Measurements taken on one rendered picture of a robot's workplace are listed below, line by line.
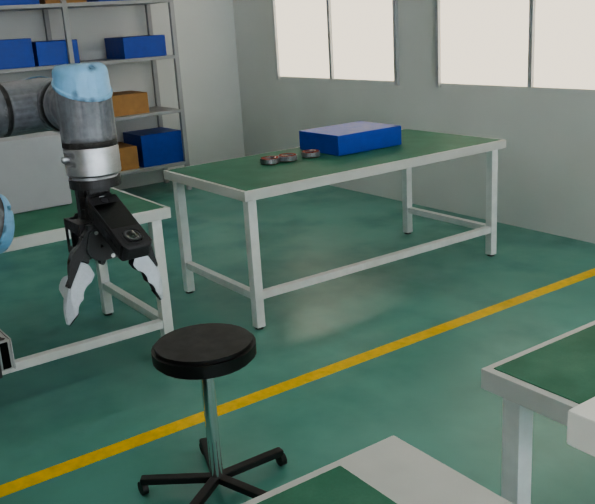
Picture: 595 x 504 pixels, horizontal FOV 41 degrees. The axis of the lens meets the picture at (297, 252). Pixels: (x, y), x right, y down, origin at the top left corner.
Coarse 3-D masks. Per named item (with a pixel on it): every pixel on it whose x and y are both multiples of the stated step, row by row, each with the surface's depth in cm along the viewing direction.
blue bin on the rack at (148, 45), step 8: (112, 40) 720; (120, 40) 706; (128, 40) 705; (136, 40) 709; (144, 40) 714; (152, 40) 718; (160, 40) 723; (112, 48) 724; (120, 48) 709; (128, 48) 706; (136, 48) 711; (144, 48) 715; (152, 48) 720; (160, 48) 724; (112, 56) 727; (120, 56) 713; (128, 56) 708; (136, 56) 712; (144, 56) 717; (152, 56) 721
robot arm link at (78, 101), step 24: (72, 72) 102; (96, 72) 104; (48, 96) 107; (72, 96) 103; (96, 96) 104; (48, 120) 109; (72, 120) 104; (96, 120) 105; (72, 144) 105; (96, 144) 105
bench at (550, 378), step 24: (576, 336) 195; (504, 360) 185; (528, 360) 183; (552, 360) 183; (576, 360) 182; (504, 384) 176; (528, 384) 172; (552, 384) 171; (576, 384) 171; (504, 408) 183; (528, 408) 172; (552, 408) 166; (504, 432) 184; (528, 432) 183; (504, 456) 186; (528, 456) 185; (504, 480) 188; (528, 480) 187
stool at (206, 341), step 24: (168, 336) 261; (192, 336) 260; (216, 336) 258; (240, 336) 257; (168, 360) 243; (192, 360) 241; (216, 360) 241; (240, 360) 245; (216, 408) 262; (216, 432) 263; (216, 456) 265; (264, 456) 278; (144, 480) 269; (168, 480) 268; (192, 480) 268; (216, 480) 266
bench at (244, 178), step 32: (224, 160) 473; (256, 160) 466; (320, 160) 453; (352, 160) 447; (384, 160) 441; (416, 160) 445; (224, 192) 399; (256, 192) 387; (288, 192) 398; (256, 224) 395; (480, 224) 507; (256, 256) 399; (384, 256) 453; (192, 288) 472; (256, 288) 403; (288, 288) 415; (256, 320) 408
